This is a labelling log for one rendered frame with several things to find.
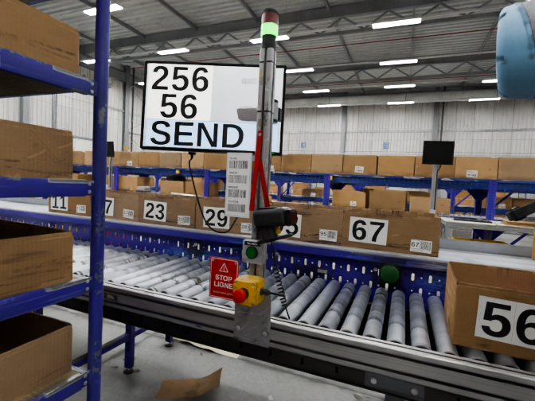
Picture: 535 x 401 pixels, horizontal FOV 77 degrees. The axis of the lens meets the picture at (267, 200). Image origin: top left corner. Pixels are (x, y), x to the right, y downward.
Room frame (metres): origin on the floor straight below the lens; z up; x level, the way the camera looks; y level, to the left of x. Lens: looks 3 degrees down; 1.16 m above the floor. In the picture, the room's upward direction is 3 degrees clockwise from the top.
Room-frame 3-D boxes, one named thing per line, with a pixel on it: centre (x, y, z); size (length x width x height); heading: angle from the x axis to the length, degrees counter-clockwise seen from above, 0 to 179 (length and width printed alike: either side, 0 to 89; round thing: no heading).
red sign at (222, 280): (1.02, 0.10, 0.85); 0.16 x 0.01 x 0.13; 68
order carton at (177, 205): (2.00, 0.51, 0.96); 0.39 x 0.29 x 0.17; 67
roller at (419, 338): (1.09, -0.52, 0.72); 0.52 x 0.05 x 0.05; 158
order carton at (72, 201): (2.30, 1.24, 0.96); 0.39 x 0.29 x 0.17; 68
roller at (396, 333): (1.11, -0.46, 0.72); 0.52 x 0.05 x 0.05; 158
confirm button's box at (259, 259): (0.98, 0.03, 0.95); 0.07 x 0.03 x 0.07; 68
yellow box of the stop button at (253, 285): (0.94, 0.01, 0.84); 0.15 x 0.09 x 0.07; 68
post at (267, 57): (1.01, 0.02, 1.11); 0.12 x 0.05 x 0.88; 68
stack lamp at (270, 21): (1.02, 0.02, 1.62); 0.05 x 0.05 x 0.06
